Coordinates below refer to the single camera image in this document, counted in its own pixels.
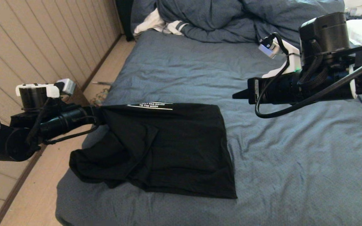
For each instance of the black printed t-shirt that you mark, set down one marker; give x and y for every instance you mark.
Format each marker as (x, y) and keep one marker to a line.
(184, 150)

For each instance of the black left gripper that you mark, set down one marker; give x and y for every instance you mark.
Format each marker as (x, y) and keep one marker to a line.
(74, 121)

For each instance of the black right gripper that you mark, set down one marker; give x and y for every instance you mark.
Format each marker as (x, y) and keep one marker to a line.
(284, 91)

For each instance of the white striped garment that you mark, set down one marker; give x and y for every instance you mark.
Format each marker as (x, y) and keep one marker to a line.
(151, 23)

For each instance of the blue bed sheet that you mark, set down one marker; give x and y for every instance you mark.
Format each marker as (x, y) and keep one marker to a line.
(294, 157)

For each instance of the crumpled blue duvet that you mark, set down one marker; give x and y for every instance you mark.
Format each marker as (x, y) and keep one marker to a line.
(218, 18)

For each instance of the green patterned slippers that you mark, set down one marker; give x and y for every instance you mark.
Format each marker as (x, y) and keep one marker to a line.
(101, 96)

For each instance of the black bedside furniture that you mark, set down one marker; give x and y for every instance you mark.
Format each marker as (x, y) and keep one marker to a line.
(125, 18)

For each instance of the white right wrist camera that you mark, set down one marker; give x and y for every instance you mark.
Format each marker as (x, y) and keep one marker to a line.
(291, 51)

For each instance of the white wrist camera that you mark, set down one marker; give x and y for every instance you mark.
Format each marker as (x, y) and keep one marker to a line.
(68, 87)
(291, 51)

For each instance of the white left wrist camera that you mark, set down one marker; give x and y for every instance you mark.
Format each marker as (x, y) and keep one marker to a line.
(68, 87)

